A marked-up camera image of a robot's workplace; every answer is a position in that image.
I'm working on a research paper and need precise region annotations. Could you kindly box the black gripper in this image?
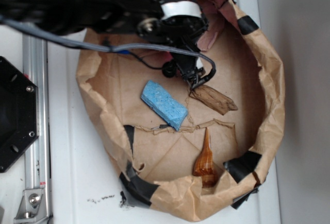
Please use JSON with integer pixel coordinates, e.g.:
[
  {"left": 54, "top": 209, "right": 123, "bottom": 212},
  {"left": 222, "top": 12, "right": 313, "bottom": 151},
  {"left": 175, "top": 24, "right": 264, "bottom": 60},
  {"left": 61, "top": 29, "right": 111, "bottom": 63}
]
[{"left": 137, "top": 0, "right": 209, "bottom": 87}]

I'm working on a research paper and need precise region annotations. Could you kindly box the thin black wire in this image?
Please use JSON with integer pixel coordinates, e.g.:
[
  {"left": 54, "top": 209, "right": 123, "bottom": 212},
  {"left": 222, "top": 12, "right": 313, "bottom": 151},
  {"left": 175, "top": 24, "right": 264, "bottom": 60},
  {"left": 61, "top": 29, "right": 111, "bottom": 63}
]
[{"left": 113, "top": 50, "right": 168, "bottom": 70}]

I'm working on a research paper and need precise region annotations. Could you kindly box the grey cable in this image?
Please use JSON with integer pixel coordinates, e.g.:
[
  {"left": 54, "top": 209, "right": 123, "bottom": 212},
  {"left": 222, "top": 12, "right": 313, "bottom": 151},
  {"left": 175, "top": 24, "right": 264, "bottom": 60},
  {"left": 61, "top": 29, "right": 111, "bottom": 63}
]
[{"left": 0, "top": 15, "right": 217, "bottom": 87}]

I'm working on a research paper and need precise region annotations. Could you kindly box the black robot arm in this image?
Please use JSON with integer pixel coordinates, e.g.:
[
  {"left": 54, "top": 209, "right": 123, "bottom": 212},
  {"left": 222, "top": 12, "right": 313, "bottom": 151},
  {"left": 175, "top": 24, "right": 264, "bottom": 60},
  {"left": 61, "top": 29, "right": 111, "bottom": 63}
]
[{"left": 1, "top": 0, "right": 216, "bottom": 89}]

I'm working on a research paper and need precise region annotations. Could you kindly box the blue sponge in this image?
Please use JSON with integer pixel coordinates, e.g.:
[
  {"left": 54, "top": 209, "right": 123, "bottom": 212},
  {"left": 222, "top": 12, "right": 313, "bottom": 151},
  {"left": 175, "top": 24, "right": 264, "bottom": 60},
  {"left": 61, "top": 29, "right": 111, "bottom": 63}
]
[{"left": 141, "top": 80, "right": 188, "bottom": 131}]

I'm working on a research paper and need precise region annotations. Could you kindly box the brown wood piece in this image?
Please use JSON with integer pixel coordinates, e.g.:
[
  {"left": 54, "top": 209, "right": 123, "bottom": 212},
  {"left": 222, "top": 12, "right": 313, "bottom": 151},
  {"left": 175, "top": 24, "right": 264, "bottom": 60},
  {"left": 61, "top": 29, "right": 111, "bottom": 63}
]
[{"left": 189, "top": 85, "right": 238, "bottom": 115}]

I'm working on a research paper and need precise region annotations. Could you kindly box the brown spiral seashell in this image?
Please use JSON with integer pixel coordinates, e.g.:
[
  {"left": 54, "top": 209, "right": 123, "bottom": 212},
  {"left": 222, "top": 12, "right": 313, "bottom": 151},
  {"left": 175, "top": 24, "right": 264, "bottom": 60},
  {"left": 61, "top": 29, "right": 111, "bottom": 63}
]
[{"left": 192, "top": 127, "right": 218, "bottom": 188}]

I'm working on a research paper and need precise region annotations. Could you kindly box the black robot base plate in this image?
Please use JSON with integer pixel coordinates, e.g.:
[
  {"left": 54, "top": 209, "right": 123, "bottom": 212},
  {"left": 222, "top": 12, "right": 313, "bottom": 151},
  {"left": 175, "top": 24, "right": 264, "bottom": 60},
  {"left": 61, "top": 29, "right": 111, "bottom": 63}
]
[{"left": 1, "top": 57, "right": 38, "bottom": 173}]

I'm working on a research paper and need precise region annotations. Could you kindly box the brown paper bag bin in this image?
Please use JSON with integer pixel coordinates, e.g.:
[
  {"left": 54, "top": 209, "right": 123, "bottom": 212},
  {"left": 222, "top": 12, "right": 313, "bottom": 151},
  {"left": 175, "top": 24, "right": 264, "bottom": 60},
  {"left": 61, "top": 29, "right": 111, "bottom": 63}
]
[{"left": 76, "top": 0, "right": 285, "bottom": 221}]

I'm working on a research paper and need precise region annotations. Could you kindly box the metal corner bracket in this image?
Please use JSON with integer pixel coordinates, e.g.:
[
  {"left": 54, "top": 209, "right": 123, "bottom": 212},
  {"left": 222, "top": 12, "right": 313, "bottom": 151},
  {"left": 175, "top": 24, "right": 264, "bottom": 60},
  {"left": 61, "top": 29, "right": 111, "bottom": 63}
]
[{"left": 13, "top": 188, "right": 47, "bottom": 223}]

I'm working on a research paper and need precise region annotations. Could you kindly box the aluminium extrusion rail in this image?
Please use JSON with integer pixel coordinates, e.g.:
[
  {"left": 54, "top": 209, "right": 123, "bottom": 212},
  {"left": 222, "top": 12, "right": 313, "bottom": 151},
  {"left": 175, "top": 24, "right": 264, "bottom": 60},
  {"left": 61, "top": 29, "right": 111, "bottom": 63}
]
[{"left": 13, "top": 35, "right": 53, "bottom": 223}]

